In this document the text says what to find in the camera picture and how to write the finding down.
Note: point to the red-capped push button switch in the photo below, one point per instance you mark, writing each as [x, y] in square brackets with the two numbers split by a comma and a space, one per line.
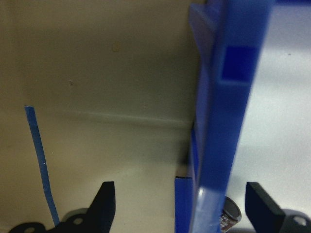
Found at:
[230, 211]

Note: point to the blue bin holding capacitors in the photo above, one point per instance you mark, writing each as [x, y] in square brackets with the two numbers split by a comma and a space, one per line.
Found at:
[226, 121]

